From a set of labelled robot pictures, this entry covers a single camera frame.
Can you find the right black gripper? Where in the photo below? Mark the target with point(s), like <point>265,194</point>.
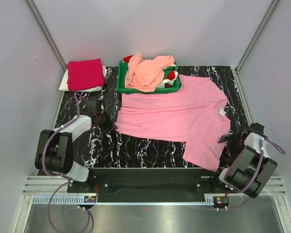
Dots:
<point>230,151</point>

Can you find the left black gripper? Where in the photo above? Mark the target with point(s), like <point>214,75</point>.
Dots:
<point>110,122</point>

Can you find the pink t shirt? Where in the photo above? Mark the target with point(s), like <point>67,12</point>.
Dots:
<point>195,115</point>

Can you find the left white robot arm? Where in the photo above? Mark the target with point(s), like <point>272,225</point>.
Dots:
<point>55,153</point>

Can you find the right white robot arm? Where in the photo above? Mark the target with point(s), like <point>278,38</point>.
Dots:
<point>250,167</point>

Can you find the green plastic bin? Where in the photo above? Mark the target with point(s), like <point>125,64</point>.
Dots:
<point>123,68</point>

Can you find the folded magenta t shirt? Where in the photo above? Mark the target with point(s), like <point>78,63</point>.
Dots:
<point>85,75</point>

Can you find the peach t shirt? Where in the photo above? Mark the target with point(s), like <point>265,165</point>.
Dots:
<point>145,74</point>

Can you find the folded white t shirt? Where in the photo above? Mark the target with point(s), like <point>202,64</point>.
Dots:
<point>64,85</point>

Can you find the red white green t shirt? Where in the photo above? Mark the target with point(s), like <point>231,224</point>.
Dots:
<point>167,82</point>

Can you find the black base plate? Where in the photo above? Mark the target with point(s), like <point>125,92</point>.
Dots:
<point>150,185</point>

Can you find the right corner post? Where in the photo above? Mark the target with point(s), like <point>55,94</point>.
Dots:
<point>270,10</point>

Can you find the corner post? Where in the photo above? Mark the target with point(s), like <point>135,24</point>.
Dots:
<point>44,29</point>
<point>270,10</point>

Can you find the aluminium rail frame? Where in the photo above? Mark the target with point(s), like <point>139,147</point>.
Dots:
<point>167,205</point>

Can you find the left corner post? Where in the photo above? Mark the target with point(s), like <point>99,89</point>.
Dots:
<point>44,29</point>

